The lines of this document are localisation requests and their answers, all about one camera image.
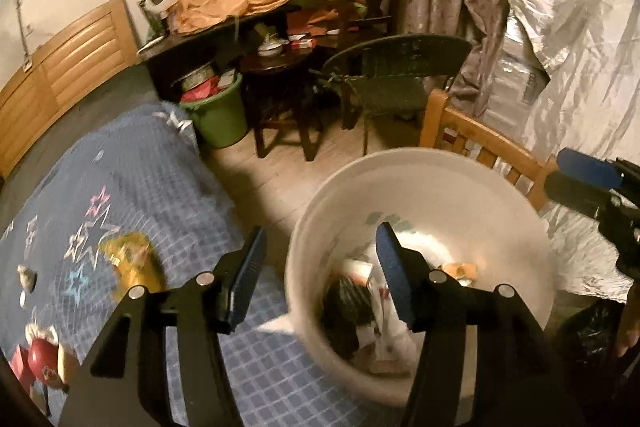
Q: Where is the person's right hand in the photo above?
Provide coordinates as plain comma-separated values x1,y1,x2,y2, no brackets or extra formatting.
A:
615,279,640,359

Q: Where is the dark plaid cloth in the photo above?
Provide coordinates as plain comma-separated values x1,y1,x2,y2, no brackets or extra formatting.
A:
320,276,382,349

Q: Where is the grey bed sheet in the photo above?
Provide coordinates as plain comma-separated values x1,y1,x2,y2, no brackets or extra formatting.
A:
0,66,168,210

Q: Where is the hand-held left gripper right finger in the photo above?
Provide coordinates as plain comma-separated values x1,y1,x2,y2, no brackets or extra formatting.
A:
375,221,586,427

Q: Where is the silver white wrapper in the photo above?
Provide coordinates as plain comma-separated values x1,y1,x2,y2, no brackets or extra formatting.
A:
349,257,427,374

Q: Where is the blue checked blanket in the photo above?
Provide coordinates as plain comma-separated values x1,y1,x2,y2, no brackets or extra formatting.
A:
0,102,417,427

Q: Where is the wooden bed headboard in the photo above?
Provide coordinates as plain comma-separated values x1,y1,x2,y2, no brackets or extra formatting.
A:
0,0,141,180

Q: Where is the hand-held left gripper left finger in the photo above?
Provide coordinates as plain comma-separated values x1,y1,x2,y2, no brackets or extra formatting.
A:
57,227,267,427

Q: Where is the red small box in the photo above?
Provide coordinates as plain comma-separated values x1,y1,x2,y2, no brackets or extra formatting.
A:
287,34,319,53

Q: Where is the black plastic bag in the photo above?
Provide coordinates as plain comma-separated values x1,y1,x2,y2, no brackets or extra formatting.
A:
554,299,632,389

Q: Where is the white plastic bucket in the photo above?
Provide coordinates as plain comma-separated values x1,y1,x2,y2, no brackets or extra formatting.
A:
283,147,557,410

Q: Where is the small white scrap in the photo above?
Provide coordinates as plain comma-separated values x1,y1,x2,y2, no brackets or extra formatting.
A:
17,264,39,294

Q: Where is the pink box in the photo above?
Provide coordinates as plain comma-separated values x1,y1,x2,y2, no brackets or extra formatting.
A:
9,346,34,384

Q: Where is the round metal tin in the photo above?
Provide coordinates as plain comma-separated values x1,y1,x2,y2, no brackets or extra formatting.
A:
179,61,217,94

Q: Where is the round dark side table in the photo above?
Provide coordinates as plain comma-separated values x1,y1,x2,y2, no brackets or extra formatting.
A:
239,49,327,163

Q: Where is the orange snack wrapper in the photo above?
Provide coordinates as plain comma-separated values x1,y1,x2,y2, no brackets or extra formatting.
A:
439,260,479,281

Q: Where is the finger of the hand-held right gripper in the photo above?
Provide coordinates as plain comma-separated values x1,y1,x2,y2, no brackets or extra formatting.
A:
557,148,624,190
544,171,616,218

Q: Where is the light wooden chair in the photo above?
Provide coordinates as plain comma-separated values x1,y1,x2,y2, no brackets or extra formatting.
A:
418,89,559,211

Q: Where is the dark wicker chair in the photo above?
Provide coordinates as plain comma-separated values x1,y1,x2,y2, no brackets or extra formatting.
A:
308,34,474,156

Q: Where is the green plastic bucket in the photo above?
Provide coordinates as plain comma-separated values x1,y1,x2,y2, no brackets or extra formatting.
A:
178,72,250,150

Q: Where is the silver foil cover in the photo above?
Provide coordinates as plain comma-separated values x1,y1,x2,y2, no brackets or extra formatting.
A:
476,0,640,304

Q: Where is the gold foil packet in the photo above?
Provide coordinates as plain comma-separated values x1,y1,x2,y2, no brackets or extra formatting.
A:
97,231,167,296

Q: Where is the dark wooden desk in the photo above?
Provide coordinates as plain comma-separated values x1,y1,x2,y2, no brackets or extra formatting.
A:
137,1,352,98

